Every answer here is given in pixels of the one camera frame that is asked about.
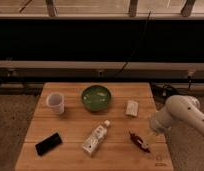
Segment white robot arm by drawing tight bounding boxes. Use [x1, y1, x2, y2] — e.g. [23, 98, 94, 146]
[141, 95, 204, 149]

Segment white plastic bottle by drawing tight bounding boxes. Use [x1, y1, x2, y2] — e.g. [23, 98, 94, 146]
[82, 120, 111, 156]

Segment black smartphone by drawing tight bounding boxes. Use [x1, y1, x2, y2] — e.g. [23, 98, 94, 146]
[35, 133, 62, 156]

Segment black hanging cable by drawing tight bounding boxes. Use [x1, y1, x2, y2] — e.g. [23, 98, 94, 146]
[113, 10, 153, 78]

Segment small white packet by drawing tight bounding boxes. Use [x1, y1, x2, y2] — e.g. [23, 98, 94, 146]
[126, 100, 138, 117]

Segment black floor cable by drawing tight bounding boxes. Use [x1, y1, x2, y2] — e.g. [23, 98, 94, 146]
[151, 83, 183, 100]

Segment green ceramic bowl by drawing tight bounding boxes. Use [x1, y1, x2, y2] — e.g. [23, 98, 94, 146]
[81, 85, 112, 112]

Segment wooden table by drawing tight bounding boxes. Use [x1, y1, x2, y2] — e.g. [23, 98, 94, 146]
[15, 83, 173, 171]

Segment white paper cup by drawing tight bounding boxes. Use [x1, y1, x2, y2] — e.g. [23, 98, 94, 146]
[46, 92, 64, 115]

